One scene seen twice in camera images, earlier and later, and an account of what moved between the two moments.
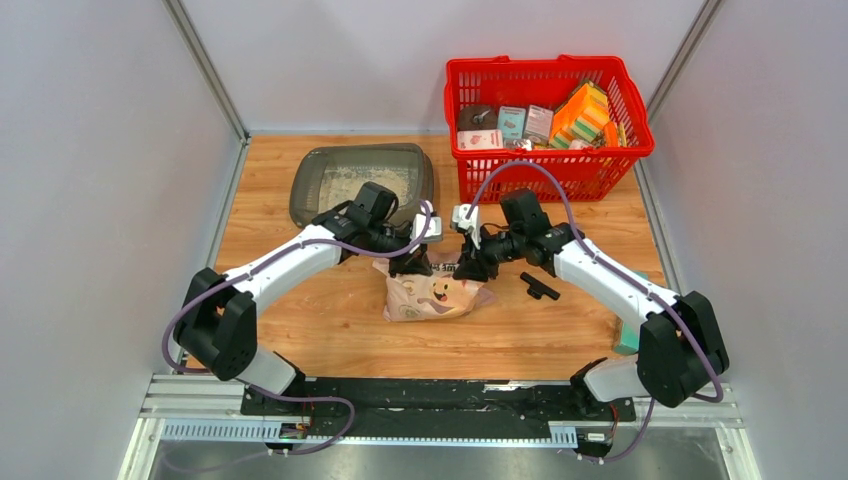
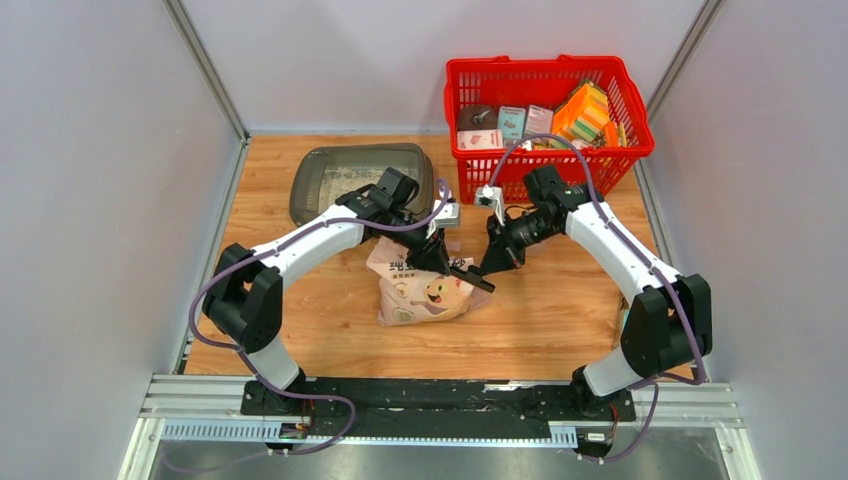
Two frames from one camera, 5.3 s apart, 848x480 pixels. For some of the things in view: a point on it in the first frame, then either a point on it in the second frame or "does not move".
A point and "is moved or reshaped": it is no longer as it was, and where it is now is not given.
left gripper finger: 415,262 -> 433,257
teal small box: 511,120 does not move
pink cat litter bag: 432,295 does not move
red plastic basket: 578,116 does not move
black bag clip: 538,288 is moved or reshaped
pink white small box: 480,139 does not move
